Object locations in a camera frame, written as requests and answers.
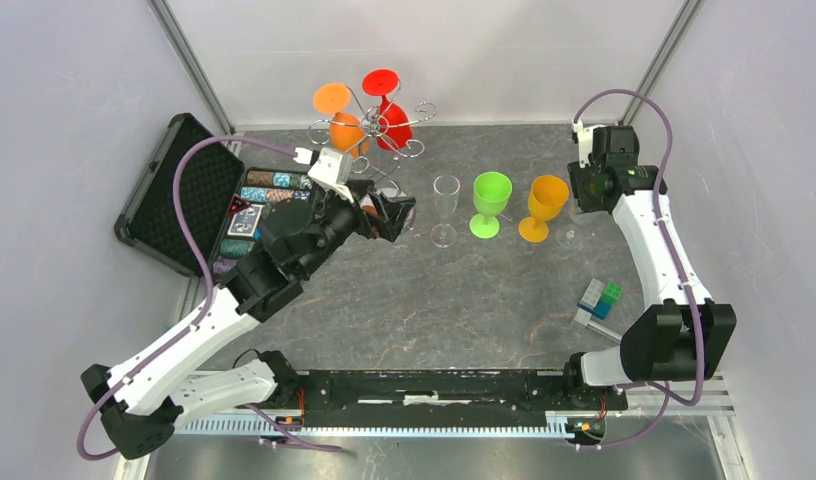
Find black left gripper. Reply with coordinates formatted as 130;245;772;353
298;179;415;278

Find yellow plastic wine glass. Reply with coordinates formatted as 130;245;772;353
518;175;570;243

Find clear wine glass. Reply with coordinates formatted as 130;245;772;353
555;200;598;251
430;175;460;248

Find red plastic wine glass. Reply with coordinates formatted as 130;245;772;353
361;69;413;151

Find orange plastic wine glass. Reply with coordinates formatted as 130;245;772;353
312;82;369;158

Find green plastic wine glass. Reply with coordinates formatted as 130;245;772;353
469;171;513;239

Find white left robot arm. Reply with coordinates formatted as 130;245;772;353
76;182;416;460

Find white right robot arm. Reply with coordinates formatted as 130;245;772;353
561;122;737;408

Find chrome wine glass rack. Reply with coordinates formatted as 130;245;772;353
306;81;438;194

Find blue green toy blocks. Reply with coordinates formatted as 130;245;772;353
577;279;624;321

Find poker chip row upper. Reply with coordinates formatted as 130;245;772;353
244;170;311;190

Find poker chip row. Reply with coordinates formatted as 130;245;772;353
239;187;309;204
244;170;311;190

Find poker chip row lower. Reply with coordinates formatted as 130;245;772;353
239;187;309;204

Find blue playing card deck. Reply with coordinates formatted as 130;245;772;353
227;204;264;238

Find black poker chip case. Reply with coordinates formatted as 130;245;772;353
114;113;283;280

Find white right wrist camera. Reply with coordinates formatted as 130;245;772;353
571;120;605;169

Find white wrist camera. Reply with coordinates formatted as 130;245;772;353
571;120;605;169
308;147;356;204

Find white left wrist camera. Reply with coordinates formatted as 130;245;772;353
308;147;356;204

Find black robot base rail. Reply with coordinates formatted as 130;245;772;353
222;351;628;439

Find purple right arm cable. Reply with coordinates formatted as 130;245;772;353
572;89;707;452

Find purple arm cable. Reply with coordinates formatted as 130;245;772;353
76;135;317;462
572;89;707;452

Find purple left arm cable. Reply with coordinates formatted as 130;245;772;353
76;135;317;462

